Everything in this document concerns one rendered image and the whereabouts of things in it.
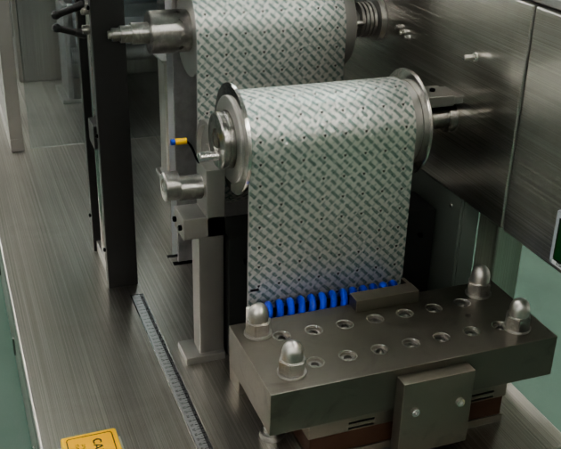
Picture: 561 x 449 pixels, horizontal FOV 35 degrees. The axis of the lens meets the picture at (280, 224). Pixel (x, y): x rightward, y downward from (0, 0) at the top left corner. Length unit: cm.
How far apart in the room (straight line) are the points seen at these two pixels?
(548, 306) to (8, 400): 191
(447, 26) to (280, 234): 38
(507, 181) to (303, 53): 38
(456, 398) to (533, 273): 249
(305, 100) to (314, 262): 22
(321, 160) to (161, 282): 49
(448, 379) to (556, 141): 32
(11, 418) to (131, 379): 149
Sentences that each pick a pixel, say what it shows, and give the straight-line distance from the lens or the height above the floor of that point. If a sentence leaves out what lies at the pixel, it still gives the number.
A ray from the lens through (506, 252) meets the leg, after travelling 156.
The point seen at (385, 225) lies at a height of 112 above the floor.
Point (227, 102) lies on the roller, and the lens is 115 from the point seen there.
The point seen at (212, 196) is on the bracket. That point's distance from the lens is 121.
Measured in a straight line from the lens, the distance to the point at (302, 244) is 120.
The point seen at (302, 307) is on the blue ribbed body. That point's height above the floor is 104.
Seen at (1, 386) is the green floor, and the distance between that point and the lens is 291.
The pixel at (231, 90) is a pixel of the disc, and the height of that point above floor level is 132.
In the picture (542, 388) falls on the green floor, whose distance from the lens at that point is 296.
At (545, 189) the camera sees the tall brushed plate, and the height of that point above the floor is 123.
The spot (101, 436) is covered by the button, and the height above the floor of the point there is 92.
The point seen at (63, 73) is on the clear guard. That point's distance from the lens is 212.
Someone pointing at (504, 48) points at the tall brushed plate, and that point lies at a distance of 119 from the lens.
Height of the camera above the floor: 165
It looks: 26 degrees down
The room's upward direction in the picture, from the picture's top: 2 degrees clockwise
